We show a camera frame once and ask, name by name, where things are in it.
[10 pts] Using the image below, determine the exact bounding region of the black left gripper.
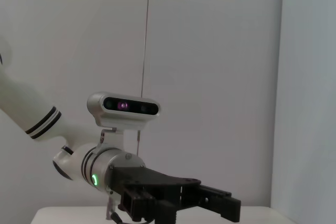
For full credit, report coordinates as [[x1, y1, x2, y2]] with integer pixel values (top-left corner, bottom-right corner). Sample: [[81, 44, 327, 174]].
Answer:
[[107, 165, 242, 224]]

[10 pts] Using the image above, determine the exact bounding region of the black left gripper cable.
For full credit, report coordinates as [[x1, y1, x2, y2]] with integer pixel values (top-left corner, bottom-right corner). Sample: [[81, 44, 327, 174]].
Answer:
[[105, 196, 127, 224]]

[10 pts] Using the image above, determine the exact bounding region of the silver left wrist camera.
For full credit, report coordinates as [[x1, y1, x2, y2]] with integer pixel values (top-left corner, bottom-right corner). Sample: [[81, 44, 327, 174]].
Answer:
[[87, 91, 161, 130]]

